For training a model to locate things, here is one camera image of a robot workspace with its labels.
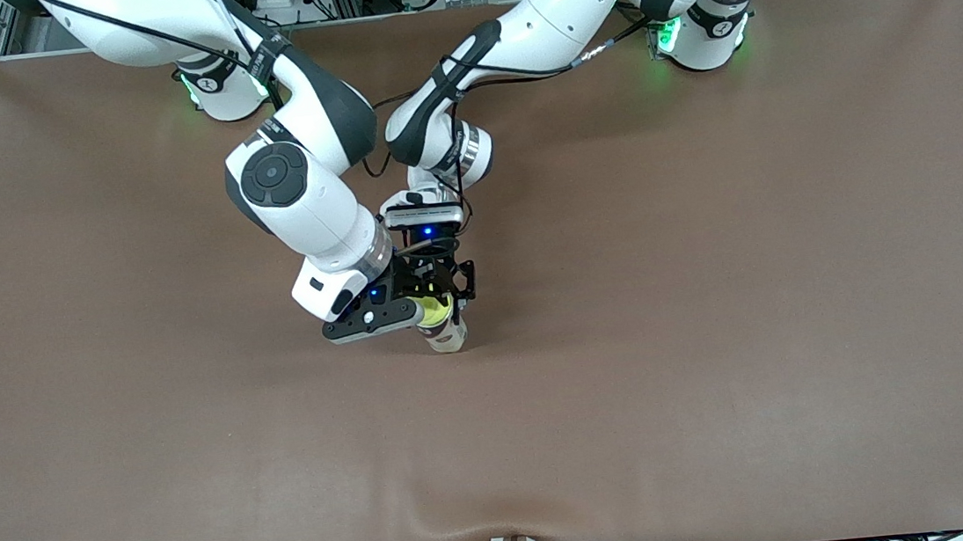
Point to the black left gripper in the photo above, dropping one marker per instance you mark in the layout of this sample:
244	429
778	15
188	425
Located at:
449	274

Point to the brown table mat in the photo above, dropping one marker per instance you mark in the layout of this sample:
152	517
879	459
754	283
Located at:
497	437

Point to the blue white tennis ball can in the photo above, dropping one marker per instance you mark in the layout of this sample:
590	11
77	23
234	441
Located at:
448	337

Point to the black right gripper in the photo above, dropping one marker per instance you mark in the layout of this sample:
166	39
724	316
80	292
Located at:
407	270

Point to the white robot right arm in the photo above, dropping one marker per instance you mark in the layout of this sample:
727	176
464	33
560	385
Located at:
298	200

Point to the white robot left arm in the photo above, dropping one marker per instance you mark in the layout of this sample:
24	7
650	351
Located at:
562	6

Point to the yellow Wilson tennis ball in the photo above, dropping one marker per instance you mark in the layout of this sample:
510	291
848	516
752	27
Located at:
435	312

